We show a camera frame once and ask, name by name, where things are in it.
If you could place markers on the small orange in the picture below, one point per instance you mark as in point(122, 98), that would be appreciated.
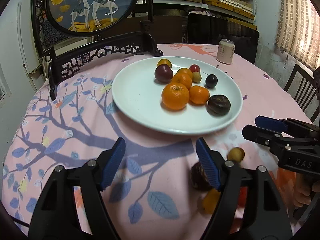
point(185, 71)
point(183, 79)

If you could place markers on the yellow orange lemon fruit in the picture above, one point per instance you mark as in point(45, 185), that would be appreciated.
point(209, 202)

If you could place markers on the dark carved wooden chair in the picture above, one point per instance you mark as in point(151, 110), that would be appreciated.
point(67, 64)

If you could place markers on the small tan longan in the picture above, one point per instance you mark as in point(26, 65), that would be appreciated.
point(196, 77)

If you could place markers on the red cherry tomato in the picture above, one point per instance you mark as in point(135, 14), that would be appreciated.
point(194, 68)
point(242, 197)

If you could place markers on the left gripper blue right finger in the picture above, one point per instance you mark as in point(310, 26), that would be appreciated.
point(265, 215)

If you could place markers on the large dark red plum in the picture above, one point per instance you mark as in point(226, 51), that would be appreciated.
point(237, 222)

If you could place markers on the black cabinet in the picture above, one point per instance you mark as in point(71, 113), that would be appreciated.
point(205, 29)

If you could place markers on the dark cherry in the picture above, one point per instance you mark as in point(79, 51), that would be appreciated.
point(211, 81)

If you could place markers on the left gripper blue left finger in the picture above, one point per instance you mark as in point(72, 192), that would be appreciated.
point(55, 215)

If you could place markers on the pink printed tablecloth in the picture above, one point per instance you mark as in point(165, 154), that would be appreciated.
point(151, 198)

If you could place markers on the round deer embroidery screen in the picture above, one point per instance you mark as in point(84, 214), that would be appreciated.
point(81, 18)

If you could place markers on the large mandarin orange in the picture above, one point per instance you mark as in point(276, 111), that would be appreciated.
point(175, 96)

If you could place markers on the small tan fruit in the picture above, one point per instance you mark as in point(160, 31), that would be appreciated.
point(236, 154)

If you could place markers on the pink beverage can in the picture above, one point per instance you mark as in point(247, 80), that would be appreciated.
point(225, 51)

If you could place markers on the yellow tomato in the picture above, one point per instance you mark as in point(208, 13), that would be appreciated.
point(164, 61)

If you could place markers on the right human hand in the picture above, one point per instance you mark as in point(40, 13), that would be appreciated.
point(301, 192)

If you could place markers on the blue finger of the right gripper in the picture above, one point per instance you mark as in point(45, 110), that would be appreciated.
point(262, 136)
point(270, 124)

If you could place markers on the wooden slat chair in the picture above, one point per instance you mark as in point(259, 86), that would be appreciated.
point(302, 87)

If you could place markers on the white oval plate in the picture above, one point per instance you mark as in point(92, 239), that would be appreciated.
point(137, 94)

